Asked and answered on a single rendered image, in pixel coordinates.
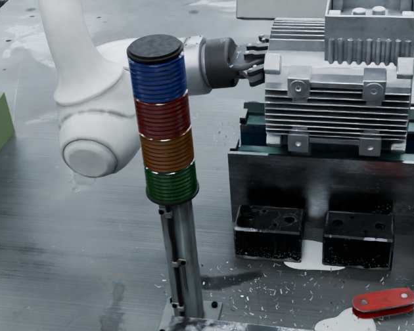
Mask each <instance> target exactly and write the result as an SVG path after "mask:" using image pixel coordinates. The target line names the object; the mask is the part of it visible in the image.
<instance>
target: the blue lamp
mask: <svg viewBox="0 0 414 331"><path fill-rule="evenodd" d="M184 57H185V55H184V49H183V51H182V52H181V53H180V54H179V55H178V56H177V57H176V58H174V59H172V60H170V61H167V62H163V63H159V64H141V63H138V62H136V61H134V60H132V59H130V58H129V57H128V56H127V59H128V61H127V62H128V64H129V65H128V66H129V72H130V79H131V86H132V87H131V88H132V92H133V96H134V97H135V98H137V99H139V100H141V101H144V102H151V103H161V102H168V101H171V100H174V99H176V98H178V97H180V96H181V95H183V94H184V93H185V92H186V90H187V76H186V67H185V58H184Z"/></svg>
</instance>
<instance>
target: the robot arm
mask: <svg viewBox="0 0 414 331"><path fill-rule="evenodd" d="M38 3H39V9H40V13H41V19H42V23H43V29H44V32H45V37H46V39H47V43H48V46H49V49H50V52H51V55H52V58H53V61H54V63H55V67H56V69H57V73H58V87H57V89H56V91H55V93H54V99H55V101H56V105H57V111H58V126H59V128H60V130H59V133H58V144H59V148H60V153H61V156H62V159H63V160H64V162H65V164H66V165H67V166H68V167H69V168H70V169H72V170H73V171H75V172H76V173H78V174H80V175H83V176H85V177H92V178H96V177H105V176H107V175H110V174H115V173H117V172H119V171H120V170H121V169H123V168H124V167H125V166H127V165H128V163H130V161H131V160H132V159H133V158H134V156H135V155H136V153H137V152H138V151H139V149H140V147H141V143H140V139H139V132H138V125H137V118H136V113H135V105H134V100H133V92H132V88H131V87H132V86H131V79H130V72H129V66H128V65H129V64H128V62H127V61H128V59H127V53H126V49H127V47H128V46H129V45H130V44H131V43H132V42H133V41H135V40H136V39H138V38H132V39H123V40H118V41H112V42H109V43H105V44H103V45H99V46H97V47H95V45H94V43H93V42H92V39H91V37H90V35H89V32H88V30H87V26H86V24H85V20H84V17H83V11H82V7H81V0H38ZM258 38H259V42H257V43H247V44H244V45H240V46H238V45H236V44H235V42H234V40H233V39H232V38H230V37H224V38H217V39H209V40H207V39H206V38H205V37H204V36H202V35H200V36H194V37H182V38H178V39H179V40H181V41H182V43H183V49H184V55H185V57H184V58H185V67H186V76H187V87H188V95H189V96H193V95H207V94H209V93H210V92H211V91H212V89H221V88H229V87H235V86H236V85H237V84H238V82H239V79H248V81H249V85H250V86H251V87H255V86H257V85H261V84H263V83H265V72H264V60H265V54H266V53H267V50H268V45H269V38H270V35H266V34H262V35H259V36H258Z"/></svg>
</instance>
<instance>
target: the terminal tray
mask: <svg viewBox="0 0 414 331"><path fill-rule="evenodd" d="M332 11H337V13H335V14H334V13H332ZM406 12H412V14H406ZM324 43H325V57H324V61H328V62H329V64H333V62H334V61H337V62H338V64H339V65H341V64H342V63H343V62H347V64H348V65H351V64H352V62H356V64H357V65H360V64H361V63H362V62H365V64H366V65H367V66H369V65H370V64H371V63H372V62H374V63H375V65H376V66H379V65H380V63H381V62H382V63H384V65H385V66H389V64H390V63H394V66H397V60H398V57H409V58H414V0H328V1H327V8H326V12H325V36H324Z"/></svg>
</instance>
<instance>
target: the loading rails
mask: <svg viewBox="0 0 414 331"><path fill-rule="evenodd" d="M239 119H240V132H241V145H240V146H239V139H238V138H233V140H232V143H231V146H230V151H228V153H227V156H228V166H229V185H230V195H231V214H232V222H235V221H236V218H237V213H238V210H239V206H240V205H241V204H242V205H252V206H270V207H275V208H298V209H304V210H305V227H307V228H316V229H323V227H324V221H325V213H327V212H328V211H345V212H351V213H373V214H383V215H393V216H394V234H402V235H411V236H414V107H411V109H410V116H409V127H408V132H407V141H406V151H405V154H391V153H389V150H381V152H380V159H379V160H378V159H366V158H359V152H344V151H332V150H312V154H311V156H306V155H293V154H291V152H289V151H288V145H287V144H283V145H282V147H271V146H268V145H267V144H266V137H267V133H266V129H265V127H266V124H265V107H264V101H254V100H245V101H244V107H243V109H242V112H241V115H240V118H239Z"/></svg>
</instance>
